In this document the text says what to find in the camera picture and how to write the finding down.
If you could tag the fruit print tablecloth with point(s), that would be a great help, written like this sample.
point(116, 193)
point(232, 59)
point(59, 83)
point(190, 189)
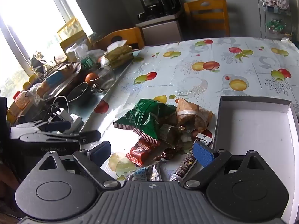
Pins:
point(177, 84)

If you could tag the black pot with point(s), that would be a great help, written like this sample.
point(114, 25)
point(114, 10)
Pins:
point(78, 94)

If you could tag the window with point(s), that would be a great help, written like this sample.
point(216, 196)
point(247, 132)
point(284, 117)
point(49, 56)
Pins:
point(35, 9)

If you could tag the small white black packet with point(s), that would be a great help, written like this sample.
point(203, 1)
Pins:
point(204, 139)

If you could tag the clear bag of brown crackers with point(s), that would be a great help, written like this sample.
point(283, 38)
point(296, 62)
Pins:
point(191, 114)

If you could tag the glass mug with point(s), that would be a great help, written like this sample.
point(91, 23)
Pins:
point(106, 77)

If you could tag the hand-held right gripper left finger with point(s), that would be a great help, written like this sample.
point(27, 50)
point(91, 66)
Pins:
point(102, 150)

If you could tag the green snack bag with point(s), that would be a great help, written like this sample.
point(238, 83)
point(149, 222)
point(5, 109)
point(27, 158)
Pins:
point(144, 116)

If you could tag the white cardboard box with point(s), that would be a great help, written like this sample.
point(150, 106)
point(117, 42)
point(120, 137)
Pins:
point(252, 130)

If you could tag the clear blue print packet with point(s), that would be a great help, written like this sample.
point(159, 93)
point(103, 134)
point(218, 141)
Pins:
point(140, 174)

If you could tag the yellow paper bag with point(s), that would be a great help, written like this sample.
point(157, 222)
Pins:
point(70, 30)

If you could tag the grey cabinet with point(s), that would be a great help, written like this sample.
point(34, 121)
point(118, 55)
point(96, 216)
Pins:
point(161, 31)

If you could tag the green packets on rack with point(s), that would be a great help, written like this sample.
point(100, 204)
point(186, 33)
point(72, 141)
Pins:
point(275, 25)

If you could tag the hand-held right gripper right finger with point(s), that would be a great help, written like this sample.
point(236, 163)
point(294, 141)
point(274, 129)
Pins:
point(203, 155)

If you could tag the red snack packet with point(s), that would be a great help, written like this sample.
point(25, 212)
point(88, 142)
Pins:
point(141, 151)

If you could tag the brown chocolate bar packet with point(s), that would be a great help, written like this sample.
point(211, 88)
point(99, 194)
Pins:
point(185, 165)

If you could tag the green label bottle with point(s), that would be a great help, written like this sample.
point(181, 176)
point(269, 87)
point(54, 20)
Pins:
point(88, 63)

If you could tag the silver brown packet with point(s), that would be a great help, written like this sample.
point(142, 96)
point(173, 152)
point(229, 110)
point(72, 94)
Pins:
point(169, 133)

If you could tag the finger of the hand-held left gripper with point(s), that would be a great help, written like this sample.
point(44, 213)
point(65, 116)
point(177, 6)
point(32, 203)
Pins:
point(90, 136)
point(56, 126)

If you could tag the small dark red candy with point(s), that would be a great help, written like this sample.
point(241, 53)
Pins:
point(167, 154)

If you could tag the black coffee machine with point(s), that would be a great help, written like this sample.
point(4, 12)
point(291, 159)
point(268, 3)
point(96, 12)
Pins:
point(158, 0)

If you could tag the tissue pack olive wrapper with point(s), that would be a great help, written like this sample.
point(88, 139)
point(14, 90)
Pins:
point(119, 54)

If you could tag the yellow wooden chair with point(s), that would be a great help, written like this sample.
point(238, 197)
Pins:
point(126, 36)
point(205, 21)

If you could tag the orange fruit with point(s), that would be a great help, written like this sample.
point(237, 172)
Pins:
point(90, 78)

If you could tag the bread loaf in bag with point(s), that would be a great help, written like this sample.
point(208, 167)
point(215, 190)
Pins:
point(53, 79)

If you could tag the clear plastic bag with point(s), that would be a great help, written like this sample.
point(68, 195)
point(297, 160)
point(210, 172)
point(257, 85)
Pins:
point(78, 50)

